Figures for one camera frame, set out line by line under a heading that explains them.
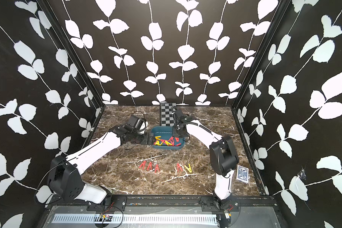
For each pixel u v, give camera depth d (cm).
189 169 86
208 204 73
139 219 70
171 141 98
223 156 49
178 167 86
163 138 101
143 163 88
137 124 66
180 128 67
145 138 75
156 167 86
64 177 41
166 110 115
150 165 87
